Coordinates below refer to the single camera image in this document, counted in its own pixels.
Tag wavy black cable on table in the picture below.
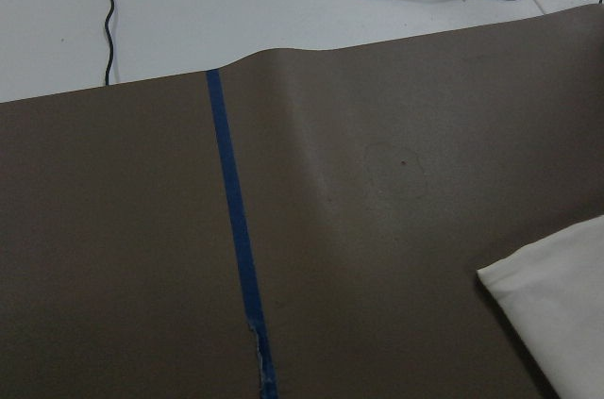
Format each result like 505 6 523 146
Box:
102 0 117 87

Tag cream long-sleeve printed shirt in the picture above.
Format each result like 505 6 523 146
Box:
478 217 603 398

